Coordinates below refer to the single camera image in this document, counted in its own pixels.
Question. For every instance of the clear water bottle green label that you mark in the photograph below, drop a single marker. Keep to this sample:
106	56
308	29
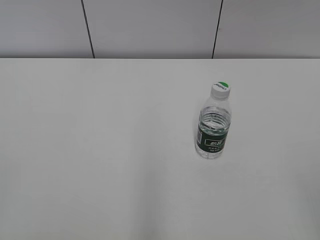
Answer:
212	128

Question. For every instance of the white green bottle cap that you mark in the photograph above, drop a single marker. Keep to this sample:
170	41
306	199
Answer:
220	90

